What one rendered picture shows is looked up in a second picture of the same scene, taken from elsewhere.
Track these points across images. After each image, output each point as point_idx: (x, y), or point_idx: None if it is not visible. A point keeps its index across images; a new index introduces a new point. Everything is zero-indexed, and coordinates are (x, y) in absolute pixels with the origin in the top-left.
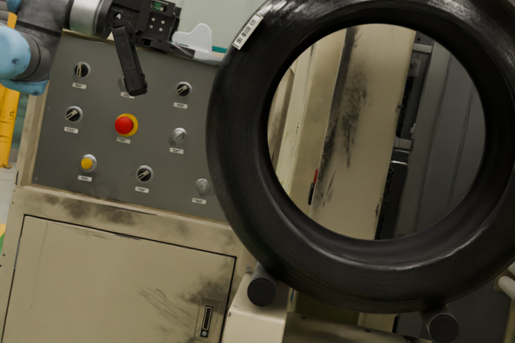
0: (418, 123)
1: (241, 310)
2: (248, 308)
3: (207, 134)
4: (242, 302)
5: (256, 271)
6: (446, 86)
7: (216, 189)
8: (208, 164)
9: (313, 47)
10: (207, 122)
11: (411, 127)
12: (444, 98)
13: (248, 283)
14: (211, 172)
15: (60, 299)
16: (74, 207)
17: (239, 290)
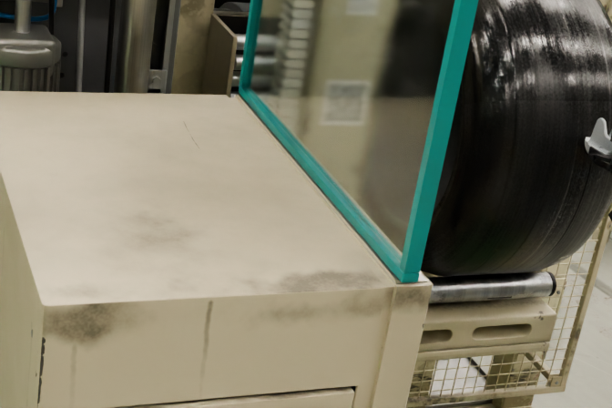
0: (168, 68)
1: (547, 308)
2: (532, 306)
3: (603, 207)
4: (519, 311)
5: (518, 282)
6: (179, 9)
7: (584, 242)
8: (585, 230)
9: None
10: (606, 198)
11: (157, 76)
12: (178, 24)
13: (439, 317)
14: (588, 233)
15: None
16: None
17: (480, 317)
